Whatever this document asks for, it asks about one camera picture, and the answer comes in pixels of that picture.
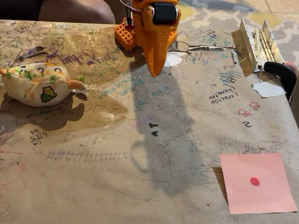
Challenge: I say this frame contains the white corn plush toy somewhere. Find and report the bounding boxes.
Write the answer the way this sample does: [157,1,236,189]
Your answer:
[0,58,87,110]

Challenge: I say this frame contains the small red round object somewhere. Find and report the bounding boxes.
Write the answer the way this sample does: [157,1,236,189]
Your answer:
[248,176,261,187]

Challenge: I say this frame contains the grey yellow patterned rug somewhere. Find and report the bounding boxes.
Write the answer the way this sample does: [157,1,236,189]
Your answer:
[174,0,299,66]

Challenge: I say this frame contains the brown leather armchair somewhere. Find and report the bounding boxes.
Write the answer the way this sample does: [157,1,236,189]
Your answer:
[37,0,132,28]

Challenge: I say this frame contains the white paper scrap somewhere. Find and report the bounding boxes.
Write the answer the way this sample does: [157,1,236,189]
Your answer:
[250,80,288,99]

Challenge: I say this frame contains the torn dark paper flap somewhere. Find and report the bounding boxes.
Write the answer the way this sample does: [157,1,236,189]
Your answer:
[16,44,46,63]

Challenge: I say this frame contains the black curved clamp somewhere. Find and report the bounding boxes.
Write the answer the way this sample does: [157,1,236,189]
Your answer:
[261,60,298,101]

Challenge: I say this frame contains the person's bare foot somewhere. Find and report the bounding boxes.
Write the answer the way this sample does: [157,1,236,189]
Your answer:
[283,61,299,74]

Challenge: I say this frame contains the brown scribbled paper table cover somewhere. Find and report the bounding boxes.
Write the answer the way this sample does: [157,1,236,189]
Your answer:
[0,16,299,224]

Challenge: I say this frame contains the pink sticky note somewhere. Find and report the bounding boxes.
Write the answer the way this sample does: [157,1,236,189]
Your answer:
[215,148,299,220]

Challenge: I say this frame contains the base servo cable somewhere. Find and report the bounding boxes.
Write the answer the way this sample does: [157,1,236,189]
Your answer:
[123,6,134,26]

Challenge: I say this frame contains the gripper servo cable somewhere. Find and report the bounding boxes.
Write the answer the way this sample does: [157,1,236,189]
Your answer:
[118,0,144,15]

